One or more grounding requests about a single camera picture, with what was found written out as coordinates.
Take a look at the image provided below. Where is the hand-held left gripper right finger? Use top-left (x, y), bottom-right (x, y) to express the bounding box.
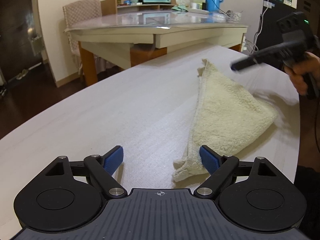
top-left (194, 145), bottom-right (275, 198)

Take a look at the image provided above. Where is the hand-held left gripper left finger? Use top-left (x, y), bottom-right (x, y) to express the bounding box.
top-left (46, 145), bottom-right (128, 198)

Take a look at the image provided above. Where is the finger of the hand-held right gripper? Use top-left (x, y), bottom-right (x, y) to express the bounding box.
top-left (229, 42), bottom-right (285, 72)

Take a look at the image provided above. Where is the pale yellow towel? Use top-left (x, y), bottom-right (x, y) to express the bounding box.
top-left (172, 58), bottom-right (278, 182)

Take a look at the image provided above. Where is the person's right hand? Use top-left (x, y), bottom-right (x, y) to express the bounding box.
top-left (284, 52), bottom-right (320, 95)

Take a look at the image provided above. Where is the black cabinet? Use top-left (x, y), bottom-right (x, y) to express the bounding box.
top-left (256, 0), bottom-right (304, 54)

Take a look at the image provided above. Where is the beige dining table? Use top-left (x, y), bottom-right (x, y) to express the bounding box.
top-left (64, 9), bottom-right (249, 85)

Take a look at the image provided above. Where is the quilted beige chair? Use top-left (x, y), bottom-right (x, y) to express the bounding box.
top-left (62, 0), bottom-right (103, 55)

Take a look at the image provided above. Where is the wooden desktop shelf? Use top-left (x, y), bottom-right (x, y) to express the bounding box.
top-left (100, 0), bottom-right (177, 15)

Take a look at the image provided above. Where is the dark wooden door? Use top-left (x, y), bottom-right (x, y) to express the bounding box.
top-left (0, 0), bottom-right (43, 68)

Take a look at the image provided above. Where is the white hanging cable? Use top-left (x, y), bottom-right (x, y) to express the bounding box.
top-left (254, 0), bottom-right (275, 53)

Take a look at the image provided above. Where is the white coiled cable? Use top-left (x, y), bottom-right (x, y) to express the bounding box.
top-left (221, 10), bottom-right (243, 22)

